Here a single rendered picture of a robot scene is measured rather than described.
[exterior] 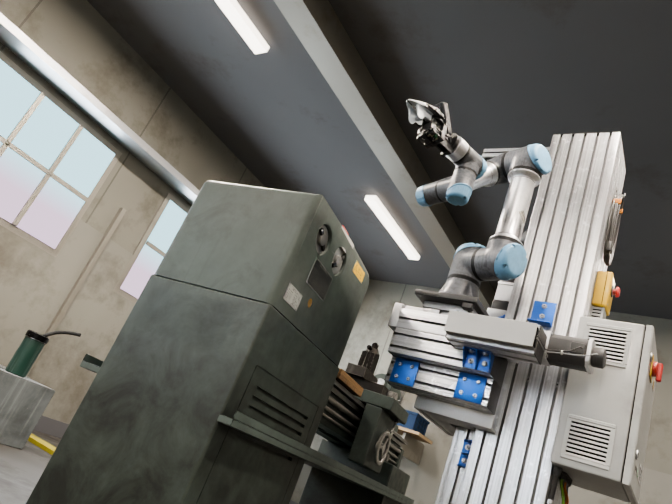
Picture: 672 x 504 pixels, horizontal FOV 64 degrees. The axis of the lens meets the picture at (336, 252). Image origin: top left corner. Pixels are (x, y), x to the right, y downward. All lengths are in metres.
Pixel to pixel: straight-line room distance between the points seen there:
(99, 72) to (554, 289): 4.07
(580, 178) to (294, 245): 1.16
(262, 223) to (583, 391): 1.10
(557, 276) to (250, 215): 1.08
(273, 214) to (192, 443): 0.71
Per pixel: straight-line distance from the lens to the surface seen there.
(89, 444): 1.75
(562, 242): 2.10
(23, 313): 4.76
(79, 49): 5.02
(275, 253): 1.63
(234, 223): 1.77
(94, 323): 5.05
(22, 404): 3.76
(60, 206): 4.79
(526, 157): 2.05
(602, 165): 2.27
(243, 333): 1.55
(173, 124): 5.42
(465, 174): 1.78
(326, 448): 3.21
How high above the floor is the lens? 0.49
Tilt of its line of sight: 22 degrees up
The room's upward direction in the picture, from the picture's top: 22 degrees clockwise
